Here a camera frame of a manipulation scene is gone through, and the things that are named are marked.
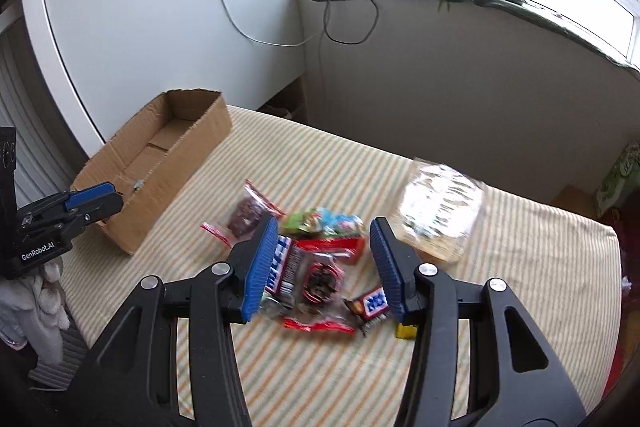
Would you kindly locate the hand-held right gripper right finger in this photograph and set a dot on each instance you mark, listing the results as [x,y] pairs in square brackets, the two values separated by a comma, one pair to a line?
[387,267]

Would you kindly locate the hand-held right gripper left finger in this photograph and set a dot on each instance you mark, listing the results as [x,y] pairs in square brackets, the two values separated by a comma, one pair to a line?
[260,267]

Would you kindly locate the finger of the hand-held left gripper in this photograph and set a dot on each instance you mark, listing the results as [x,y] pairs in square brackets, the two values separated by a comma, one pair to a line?
[90,196]
[102,209]

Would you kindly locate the large chocolate bar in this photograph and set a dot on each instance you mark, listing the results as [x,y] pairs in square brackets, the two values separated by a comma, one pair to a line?
[285,272]

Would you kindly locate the small chocolate bar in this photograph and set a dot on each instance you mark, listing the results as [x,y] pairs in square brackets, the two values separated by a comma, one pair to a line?
[372,304]

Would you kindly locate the dark snack red-edged packet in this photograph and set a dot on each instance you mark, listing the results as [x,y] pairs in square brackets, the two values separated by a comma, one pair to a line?
[320,284]
[245,212]

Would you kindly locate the small yellow packet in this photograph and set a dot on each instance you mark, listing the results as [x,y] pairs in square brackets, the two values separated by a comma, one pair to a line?
[406,331]

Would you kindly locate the green blue snack packet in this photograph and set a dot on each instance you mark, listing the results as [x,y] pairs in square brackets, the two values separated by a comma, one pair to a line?
[320,222]

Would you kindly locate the brown cardboard box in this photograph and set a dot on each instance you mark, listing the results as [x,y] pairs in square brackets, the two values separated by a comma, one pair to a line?
[200,132]

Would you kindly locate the grey fuzzy cloth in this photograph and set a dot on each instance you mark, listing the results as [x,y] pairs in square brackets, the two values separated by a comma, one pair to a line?
[47,307]

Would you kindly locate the clear plastic bag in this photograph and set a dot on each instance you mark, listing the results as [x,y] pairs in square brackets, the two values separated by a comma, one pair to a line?
[435,207]

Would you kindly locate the grey slatted door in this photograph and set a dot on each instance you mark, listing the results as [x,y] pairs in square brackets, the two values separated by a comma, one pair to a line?
[25,107]

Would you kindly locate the striped cloth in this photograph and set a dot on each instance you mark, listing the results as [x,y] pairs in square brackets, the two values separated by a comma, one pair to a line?
[500,257]

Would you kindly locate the white cabinet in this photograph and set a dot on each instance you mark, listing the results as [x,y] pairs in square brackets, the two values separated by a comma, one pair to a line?
[150,32]

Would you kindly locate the small brown box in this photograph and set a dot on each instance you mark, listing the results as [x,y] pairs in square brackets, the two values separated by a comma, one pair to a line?
[575,202]

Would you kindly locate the green printed bag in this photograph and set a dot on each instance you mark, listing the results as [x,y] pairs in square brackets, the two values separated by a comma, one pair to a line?
[620,177]

